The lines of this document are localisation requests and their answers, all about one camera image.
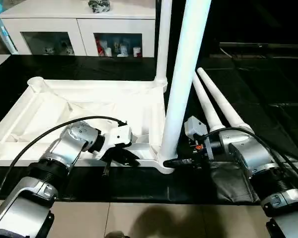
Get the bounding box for white plastic table leg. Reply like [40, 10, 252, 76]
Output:
[196, 67, 252, 134]
[191, 72, 225, 133]
[155, 0, 173, 94]
[158, 0, 213, 167]

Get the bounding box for white plastic children's table top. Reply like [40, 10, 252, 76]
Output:
[0, 76, 177, 175]

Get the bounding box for black work mat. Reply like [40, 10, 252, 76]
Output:
[0, 54, 298, 205]

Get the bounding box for black metal bar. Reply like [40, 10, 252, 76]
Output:
[220, 42, 298, 50]

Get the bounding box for white glass-door cabinet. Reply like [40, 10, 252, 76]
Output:
[0, 0, 157, 58]

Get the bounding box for dark object on cabinet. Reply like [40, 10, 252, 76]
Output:
[88, 0, 111, 13]

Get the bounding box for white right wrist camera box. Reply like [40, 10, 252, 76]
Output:
[184, 116, 209, 144]

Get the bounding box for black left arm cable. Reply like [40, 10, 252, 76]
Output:
[0, 116, 127, 204]

